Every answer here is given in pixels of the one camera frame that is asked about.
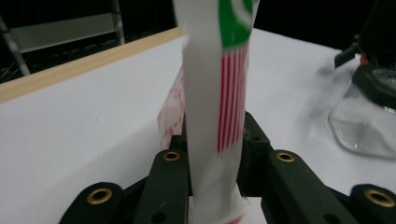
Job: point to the metal stand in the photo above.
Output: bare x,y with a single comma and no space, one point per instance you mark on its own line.
12,46

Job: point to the white packet with red stripes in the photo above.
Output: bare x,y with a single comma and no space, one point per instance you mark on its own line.
211,102

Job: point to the clear container with black rim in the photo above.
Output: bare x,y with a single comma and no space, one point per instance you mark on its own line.
367,124

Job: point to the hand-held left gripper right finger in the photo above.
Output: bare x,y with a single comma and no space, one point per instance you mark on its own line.
253,149

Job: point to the pink printed wrapper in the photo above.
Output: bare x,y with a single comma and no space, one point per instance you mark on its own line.
172,115

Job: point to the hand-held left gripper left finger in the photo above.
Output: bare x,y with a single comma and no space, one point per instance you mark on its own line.
180,143

